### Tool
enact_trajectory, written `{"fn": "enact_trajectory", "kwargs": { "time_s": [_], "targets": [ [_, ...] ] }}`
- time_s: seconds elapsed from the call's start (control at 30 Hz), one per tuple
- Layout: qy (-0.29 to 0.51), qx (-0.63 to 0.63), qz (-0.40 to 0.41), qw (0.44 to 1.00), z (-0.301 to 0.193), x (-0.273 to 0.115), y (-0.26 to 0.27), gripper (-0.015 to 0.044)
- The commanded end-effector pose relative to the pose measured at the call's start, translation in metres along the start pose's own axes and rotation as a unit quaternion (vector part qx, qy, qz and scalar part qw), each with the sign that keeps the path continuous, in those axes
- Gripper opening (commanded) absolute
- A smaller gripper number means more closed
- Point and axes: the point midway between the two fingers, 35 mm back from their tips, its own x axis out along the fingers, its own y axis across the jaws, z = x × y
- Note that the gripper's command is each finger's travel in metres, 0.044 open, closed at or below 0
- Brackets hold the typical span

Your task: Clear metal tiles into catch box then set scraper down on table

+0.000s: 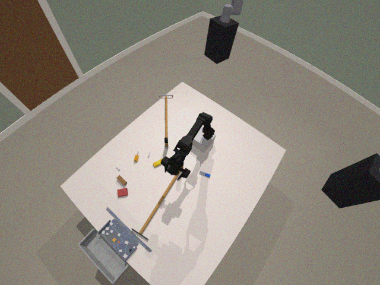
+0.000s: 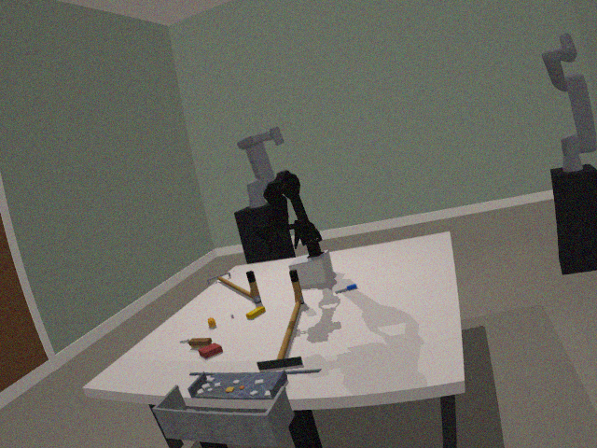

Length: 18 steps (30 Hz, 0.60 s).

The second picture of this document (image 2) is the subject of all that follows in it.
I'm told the red rectangular block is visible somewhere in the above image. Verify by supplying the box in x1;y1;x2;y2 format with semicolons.
198;343;223;358

